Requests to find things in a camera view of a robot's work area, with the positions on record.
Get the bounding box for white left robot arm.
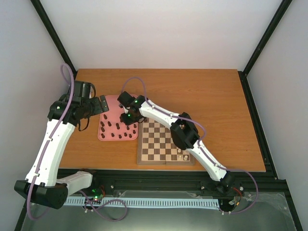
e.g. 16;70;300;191
14;81;109;209

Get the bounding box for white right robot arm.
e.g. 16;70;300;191
117;91;235;196

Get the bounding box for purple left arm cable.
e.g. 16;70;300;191
26;63;75;221

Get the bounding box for light blue cable duct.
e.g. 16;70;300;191
64;196;219;210

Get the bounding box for row of white chess pieces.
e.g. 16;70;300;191
177;148;190;162

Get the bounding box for pink plastic tray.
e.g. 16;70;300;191
98;95;138;141

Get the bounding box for black aluminium frame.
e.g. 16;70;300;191
14;0;303;231

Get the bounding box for wooden chess board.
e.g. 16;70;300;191
137;118;195;165

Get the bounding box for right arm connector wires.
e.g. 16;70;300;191
228;186;245;206

